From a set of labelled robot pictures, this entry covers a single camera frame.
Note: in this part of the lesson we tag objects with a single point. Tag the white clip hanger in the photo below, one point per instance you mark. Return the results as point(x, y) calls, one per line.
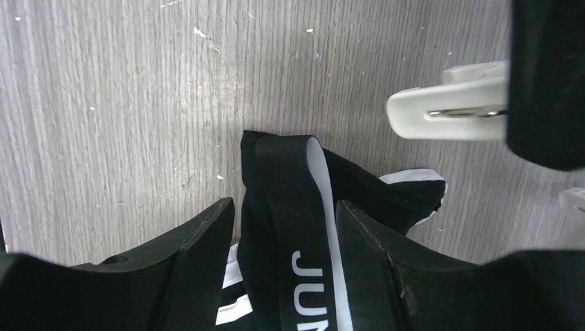
point(470, 104)

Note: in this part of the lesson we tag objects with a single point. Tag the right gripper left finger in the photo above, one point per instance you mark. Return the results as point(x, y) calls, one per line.
point(171, 282)

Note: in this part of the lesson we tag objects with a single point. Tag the black boxer briefs white trim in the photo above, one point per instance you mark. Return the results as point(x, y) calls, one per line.
point(285, 272)

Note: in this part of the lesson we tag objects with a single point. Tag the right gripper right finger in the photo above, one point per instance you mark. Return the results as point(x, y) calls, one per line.
point(395, 283)

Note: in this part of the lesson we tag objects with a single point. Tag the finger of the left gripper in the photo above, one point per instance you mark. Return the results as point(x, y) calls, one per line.
point(545, 115)

